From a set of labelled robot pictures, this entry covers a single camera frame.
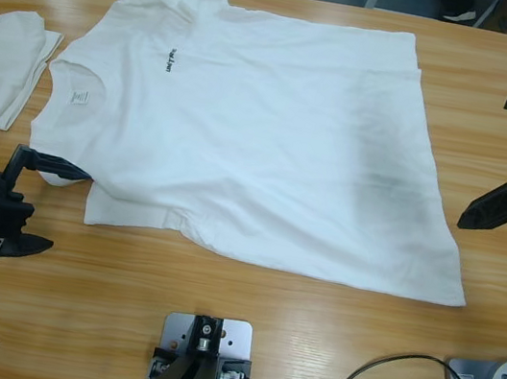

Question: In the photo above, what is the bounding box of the black white shoe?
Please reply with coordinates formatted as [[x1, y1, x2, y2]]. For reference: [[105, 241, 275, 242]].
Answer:
[[426, 0, 481, 27]]

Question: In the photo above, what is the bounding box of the white block with dark post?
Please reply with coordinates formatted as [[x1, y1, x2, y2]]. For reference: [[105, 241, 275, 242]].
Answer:
[[144, 306, 263, 379]]

